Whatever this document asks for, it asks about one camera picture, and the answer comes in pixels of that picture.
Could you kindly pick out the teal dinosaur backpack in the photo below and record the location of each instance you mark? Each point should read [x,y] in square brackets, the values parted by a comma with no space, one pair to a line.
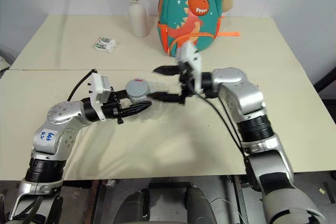
[189,11]

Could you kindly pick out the small white green-print box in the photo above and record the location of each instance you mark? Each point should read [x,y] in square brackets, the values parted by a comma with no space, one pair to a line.
[105,43]

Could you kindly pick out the white ceramic vase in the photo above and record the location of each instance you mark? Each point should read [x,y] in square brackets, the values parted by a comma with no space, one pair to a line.
[138,16]

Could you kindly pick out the white handwritten label sticker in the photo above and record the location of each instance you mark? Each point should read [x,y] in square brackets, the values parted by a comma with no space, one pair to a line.
[48,138]

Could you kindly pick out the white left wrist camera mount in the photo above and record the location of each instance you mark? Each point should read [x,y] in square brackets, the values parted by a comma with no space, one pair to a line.
[97,87]

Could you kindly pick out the clear cup with grey lid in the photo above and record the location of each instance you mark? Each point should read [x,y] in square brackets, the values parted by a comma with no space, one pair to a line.
[137,90]

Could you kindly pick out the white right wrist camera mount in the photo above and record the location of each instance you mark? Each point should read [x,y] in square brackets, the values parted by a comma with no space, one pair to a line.
[191,60]

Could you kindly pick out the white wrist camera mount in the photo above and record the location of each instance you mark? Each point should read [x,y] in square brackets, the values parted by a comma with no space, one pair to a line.
[191,60]
[97,87]

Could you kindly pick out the dark rounded shape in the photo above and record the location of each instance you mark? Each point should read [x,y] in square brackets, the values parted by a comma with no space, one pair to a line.
[136,205]
[200,205]

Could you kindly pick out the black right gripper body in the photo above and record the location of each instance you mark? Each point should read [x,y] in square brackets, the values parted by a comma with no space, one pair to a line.
[186,79]

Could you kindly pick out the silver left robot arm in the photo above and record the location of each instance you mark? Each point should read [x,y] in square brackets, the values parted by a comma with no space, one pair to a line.
[61,113]

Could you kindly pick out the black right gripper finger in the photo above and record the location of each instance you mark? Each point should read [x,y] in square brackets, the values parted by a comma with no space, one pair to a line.
[166,70]
[164,96]

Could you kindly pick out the beige plush toy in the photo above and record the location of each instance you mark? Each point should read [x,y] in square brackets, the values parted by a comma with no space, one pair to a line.
[227,1]

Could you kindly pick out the black furniture piece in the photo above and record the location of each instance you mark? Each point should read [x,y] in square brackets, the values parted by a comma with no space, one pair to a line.
[326,79]

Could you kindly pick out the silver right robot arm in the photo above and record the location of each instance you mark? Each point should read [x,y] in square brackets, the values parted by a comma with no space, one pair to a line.
[241,90]

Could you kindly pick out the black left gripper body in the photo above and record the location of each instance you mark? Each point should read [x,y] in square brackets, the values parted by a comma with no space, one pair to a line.
[111,108]

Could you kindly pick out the clear plastic jar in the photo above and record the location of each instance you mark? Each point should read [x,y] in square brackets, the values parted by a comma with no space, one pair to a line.
[153,110]

